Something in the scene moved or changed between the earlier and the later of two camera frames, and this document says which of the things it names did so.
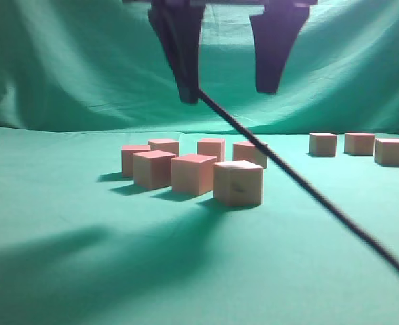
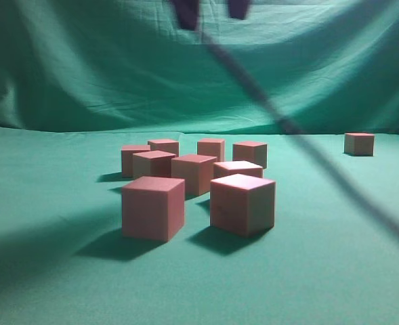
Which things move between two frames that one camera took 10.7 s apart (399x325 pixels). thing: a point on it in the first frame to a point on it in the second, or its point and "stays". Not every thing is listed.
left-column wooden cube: x=322 y=144 to x=242 y=204
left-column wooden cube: x=165 y=145 stays
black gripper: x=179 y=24 to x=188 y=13
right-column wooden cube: x=127 y=158 to x=197 y=171
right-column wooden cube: x=359 y=144 stays
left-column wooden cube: x=213 y=147 stays
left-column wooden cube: x=152 y=169 stays
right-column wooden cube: x=391 y=152 to x=153 y=208
